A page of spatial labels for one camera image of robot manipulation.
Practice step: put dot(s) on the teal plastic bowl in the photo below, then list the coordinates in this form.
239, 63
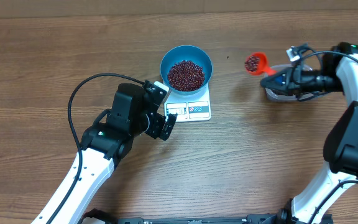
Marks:
186, 52

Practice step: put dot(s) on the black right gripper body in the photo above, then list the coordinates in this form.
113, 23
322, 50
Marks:
313, 81

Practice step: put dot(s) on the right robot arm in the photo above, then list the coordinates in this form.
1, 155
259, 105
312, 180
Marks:
340, 151

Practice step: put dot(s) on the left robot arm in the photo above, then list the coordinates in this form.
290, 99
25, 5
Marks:
103, 145

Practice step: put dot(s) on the white digital kitchen scale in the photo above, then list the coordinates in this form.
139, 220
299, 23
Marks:
189, 108

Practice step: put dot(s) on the clear plastic container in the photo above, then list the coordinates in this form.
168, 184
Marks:
275, 96

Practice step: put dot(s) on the red measuring scoop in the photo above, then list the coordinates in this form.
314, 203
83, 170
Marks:
257, 64

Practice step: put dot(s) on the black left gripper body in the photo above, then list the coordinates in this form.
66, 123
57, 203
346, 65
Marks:
151, 126

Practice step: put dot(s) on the red adzuki beans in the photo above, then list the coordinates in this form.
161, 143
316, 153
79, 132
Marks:
186, 76

